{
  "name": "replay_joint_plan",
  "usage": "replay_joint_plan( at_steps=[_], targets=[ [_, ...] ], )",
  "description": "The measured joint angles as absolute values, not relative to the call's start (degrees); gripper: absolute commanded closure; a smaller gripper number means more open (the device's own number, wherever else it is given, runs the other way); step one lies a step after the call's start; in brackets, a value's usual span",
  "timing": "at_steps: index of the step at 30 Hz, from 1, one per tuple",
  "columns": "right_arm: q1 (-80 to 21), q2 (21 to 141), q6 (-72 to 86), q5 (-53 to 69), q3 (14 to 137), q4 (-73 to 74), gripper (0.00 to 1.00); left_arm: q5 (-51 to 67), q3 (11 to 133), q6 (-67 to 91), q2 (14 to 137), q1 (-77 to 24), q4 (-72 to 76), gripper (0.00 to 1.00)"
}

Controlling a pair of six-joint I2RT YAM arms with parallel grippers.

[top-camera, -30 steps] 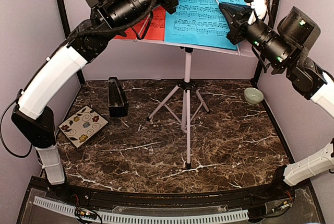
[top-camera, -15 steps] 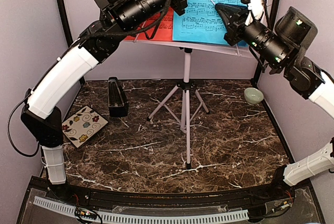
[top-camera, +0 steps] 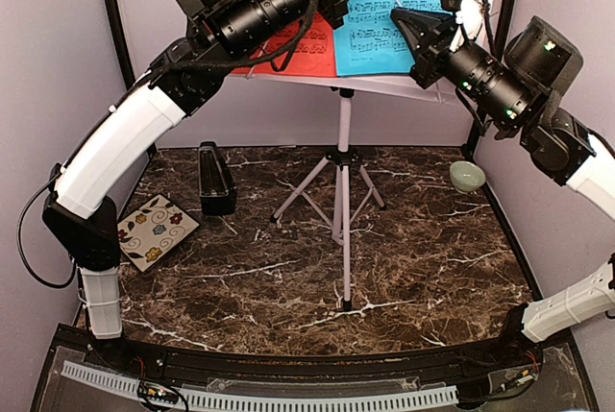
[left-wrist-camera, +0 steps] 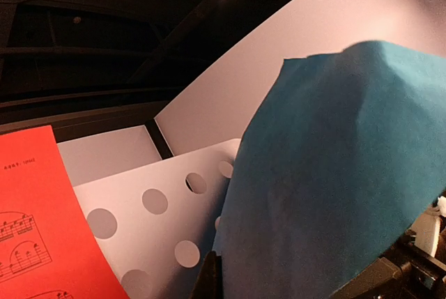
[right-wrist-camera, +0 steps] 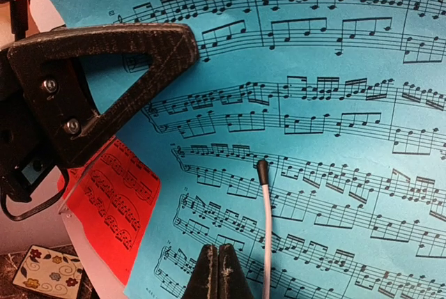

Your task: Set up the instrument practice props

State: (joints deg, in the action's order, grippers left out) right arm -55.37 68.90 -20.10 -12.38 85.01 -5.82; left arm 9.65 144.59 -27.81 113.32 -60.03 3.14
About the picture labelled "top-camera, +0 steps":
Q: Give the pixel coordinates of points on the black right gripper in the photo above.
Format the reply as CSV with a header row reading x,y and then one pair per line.
x,y
430,45

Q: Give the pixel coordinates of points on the blue sheet music page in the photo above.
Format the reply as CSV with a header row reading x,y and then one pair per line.
x,y
369,43

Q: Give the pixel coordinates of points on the white perforated music stand desk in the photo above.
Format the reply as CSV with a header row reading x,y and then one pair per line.
x,y
395,84

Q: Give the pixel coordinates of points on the red sheet music page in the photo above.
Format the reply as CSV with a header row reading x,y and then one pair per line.
x,y
314,56

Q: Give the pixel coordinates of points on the white folding tripod stand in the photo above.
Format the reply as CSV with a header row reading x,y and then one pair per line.
x,y
343,156

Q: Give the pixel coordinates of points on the black metronome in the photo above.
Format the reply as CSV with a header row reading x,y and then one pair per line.
x,y
217,189

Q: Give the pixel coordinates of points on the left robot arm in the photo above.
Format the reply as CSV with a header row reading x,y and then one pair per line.
x,y
224,35

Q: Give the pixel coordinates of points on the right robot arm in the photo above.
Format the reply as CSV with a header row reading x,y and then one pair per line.
x,y
520,93

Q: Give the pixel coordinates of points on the pale green ceramic bowl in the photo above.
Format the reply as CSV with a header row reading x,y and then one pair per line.
x,y
466,176

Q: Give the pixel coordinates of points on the floral square ceramic tile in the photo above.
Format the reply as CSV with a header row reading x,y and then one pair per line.
x,y
153,230

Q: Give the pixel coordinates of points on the black right frame post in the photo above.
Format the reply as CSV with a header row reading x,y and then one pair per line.
x,y
505,13

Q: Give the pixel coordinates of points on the black frame post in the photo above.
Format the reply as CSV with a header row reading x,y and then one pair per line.
x,y
505,13
120,43

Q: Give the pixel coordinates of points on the black left frame post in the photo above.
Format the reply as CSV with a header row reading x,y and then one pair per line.
x,y
120,43

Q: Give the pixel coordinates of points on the grey slotted cable duct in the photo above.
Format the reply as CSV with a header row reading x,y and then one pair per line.
x,y
258,397

